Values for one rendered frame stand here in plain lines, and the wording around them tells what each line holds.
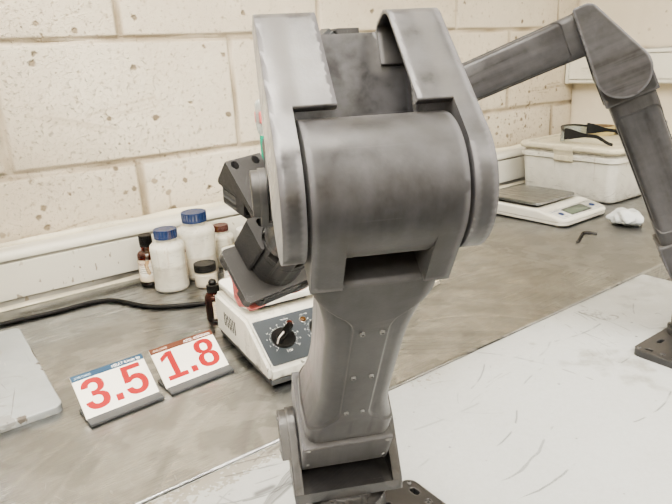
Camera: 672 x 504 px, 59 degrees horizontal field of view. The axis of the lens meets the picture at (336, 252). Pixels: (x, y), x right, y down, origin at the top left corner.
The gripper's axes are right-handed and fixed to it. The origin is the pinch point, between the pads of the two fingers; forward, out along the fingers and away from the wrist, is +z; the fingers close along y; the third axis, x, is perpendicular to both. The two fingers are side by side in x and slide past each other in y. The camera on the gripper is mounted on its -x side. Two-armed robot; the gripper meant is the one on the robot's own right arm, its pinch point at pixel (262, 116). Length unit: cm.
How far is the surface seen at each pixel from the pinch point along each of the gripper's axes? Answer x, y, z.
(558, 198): 29, -23, -85
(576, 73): 2, -58, -132
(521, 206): 30, -26, -75
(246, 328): 26.6, 5.0, 7.3
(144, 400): 32.0, 5.7, 21.7
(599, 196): 31, -25, -102
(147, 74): -6.2, -47.2, 3.2
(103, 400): 30.9, 4.6, 26.2
